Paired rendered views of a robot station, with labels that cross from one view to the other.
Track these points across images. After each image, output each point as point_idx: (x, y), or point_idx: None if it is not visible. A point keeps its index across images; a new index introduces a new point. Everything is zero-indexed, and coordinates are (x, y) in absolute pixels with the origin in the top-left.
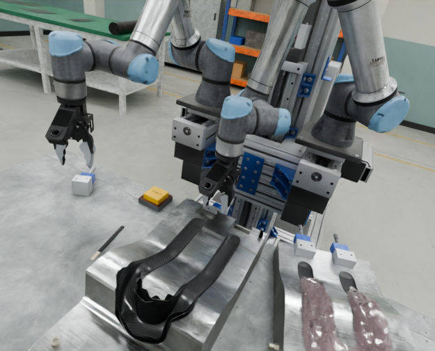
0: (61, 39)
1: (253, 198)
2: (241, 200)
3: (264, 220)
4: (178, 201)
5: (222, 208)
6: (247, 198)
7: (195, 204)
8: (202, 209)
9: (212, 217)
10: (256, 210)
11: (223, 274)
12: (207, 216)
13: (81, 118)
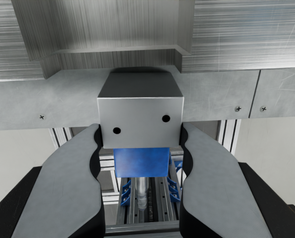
0: None
1: (131, 235)
2: (163, 216)
3: (125, 203)
4: (291, 115)
5: (85, 144)
6: (143, 229)
7: (247, 28)
8: (174, 55)
9: (90, 48)
10: (134, 212)
11: None
12: (127, 38)
13: None
